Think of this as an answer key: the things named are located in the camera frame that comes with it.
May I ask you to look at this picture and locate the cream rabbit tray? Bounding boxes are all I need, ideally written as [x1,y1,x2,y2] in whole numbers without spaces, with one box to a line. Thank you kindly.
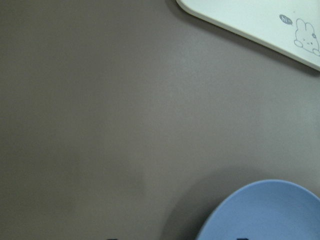
[177,0,320,70]

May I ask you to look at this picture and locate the blue round plate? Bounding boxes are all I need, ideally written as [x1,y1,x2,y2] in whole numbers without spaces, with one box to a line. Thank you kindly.
[196,179,320,240]

